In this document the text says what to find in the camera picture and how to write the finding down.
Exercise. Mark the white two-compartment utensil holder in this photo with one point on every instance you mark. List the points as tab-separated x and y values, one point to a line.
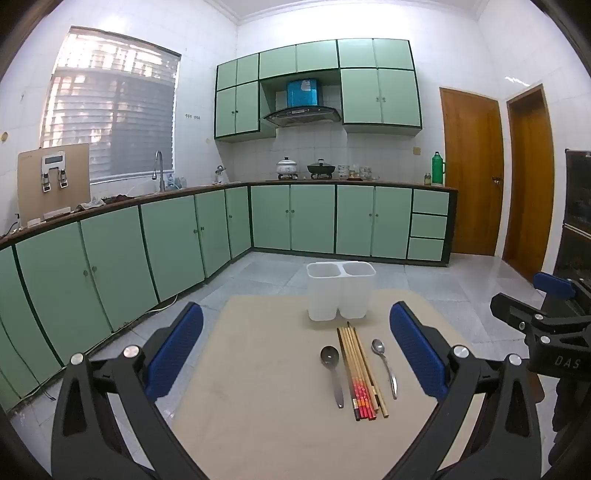
323	300

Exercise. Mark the plastic bottles by sink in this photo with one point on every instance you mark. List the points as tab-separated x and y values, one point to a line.
175	183

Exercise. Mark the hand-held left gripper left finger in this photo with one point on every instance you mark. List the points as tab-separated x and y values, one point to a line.
178	350

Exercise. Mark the steel kitchen faucet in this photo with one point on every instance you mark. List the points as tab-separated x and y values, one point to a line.
160	170

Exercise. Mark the small white box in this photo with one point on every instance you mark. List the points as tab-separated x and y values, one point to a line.
34	221

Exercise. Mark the blue range hood chimney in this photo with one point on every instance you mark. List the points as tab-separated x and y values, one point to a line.
303	92

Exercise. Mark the green thermos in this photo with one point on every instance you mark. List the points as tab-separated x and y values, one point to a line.
437	170

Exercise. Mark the green wall cabinets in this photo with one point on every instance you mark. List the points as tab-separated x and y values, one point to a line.
364	97

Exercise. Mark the dark rag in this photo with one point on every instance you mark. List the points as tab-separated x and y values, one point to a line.
117	198

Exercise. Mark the black range hood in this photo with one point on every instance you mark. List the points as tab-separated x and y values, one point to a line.
300	115

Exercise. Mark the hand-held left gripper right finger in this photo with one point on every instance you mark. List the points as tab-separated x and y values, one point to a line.
415	355

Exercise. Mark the white cooking pot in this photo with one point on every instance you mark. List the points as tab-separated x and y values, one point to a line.
287	167

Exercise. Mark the black wok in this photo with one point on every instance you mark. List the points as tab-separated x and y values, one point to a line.
321	168

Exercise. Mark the bundle of chopsticks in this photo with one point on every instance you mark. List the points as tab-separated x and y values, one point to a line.
358	369

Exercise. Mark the light crumpled cloth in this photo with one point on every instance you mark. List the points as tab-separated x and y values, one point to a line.
92	203

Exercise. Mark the cardboard box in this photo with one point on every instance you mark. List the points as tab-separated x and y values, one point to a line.
76	184

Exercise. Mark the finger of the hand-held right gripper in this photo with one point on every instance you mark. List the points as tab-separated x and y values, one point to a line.
554	285
508	310

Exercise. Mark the wooden door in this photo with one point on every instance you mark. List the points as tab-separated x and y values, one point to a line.
471	184
526	194

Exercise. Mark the large steel spoon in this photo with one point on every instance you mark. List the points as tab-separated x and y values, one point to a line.
329	356

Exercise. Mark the gas stove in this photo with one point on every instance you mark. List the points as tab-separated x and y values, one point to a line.
287	177

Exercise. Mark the window with blinds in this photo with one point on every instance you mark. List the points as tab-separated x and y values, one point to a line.
115	115

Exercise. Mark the dark glass cabinet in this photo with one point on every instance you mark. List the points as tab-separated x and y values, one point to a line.
577	207

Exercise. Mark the small steel spoon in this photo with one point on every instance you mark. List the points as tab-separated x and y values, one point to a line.
377	347

